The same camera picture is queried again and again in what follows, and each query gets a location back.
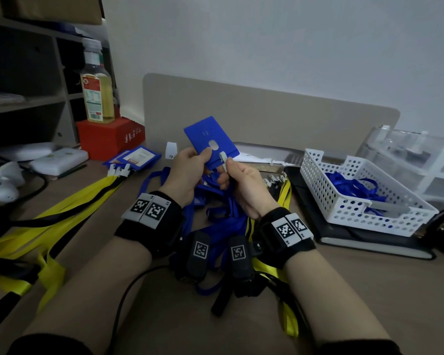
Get person's left hand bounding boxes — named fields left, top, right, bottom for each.
left=158, top=146, right=214, bottom=208

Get person's right hand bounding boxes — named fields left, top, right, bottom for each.
left=216, top=158, right=279, bottom=221

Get plain blue card holder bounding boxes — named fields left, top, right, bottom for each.
left=184, top=116, right=241, bottom=171

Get person's right forearm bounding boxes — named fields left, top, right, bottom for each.
left=282, top=249, right=393, bottom=346

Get person's left forearm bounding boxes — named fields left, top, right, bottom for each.
left=21, top=236, right=153, bottom=346

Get white papers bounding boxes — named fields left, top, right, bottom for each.
left=234, top=142, right=306, bottom=167

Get beige desk divider panel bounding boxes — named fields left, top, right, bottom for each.
left=143, top=72, right=401, bottom=161

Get blue card holder with card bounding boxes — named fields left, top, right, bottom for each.
left=102, top=145, right=162, bottom=171

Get red box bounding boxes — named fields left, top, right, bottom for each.
left=75, top=117, right=147, bottom=162

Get bottle of yellow liquid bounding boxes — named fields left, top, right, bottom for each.
left=80, top=38, right=116, bottom=124

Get white perforated plastic basket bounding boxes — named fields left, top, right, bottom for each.
left=300, top=148, right=440, bottom=238

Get black notebook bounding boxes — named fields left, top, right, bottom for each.
left=284, top=166, right=437, bottom=261

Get flat white box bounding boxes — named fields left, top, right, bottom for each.
left=29, top=147, right=90, bottom=177

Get white oval device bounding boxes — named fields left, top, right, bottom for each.
left=0, top=142, right=57, bottom=162

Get clear plastic drawer organizer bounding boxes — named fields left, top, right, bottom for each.
left=356, top=125, right=444, bottom=209

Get grey shelf unit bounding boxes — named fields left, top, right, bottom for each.
left=0, top=14, right=117, bottom=154

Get white computer mouse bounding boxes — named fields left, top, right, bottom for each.
left=0, top=161, right=25, bottom=203

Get cardboard box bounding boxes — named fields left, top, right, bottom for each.
left=0, top=0, right=104, bottom=26

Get black bag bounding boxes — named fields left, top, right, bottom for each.
left=415, top=202, right=444, bottom=261

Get black right sleeve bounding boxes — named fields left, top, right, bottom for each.
left=317, top=339, right=403, bottom=355

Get black sleeve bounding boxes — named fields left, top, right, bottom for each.
left=7, top=333, right=94, bottom=355
left=317, top=339, right=403, bottom=355

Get black left sleeve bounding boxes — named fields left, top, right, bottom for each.
left=7, top=333, right=94, bottom=355

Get pile of blue lanyards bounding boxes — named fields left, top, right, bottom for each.
left=138, top=166, right=261, bottom=297

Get small bundle of yellow lanyards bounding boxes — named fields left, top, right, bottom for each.
left=244, top=174, right=300, bottom=338

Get black right wrist strap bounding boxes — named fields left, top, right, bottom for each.
left=252, top=207, right=317, bottom=271

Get black wrist strap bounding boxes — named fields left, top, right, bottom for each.
left=114, top=191, right=186, bottom=260
left=252, top=207, right=317, bottom=271

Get black left wrist strap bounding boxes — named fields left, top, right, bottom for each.
left=114, top=191, right=186, bottom=260

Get blue lanyards in basket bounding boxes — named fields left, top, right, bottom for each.
left=324, top=171, right=390, bottom=219

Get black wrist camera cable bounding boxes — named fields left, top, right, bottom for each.
left=107, top=264, right=179, bottom=355

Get large pile of yellow lanyards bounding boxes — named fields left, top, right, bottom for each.
left=0, top=169, right=134, bottom=316

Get black mouse cable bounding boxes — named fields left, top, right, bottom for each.
left=0, top=164, right=49, bottom=211

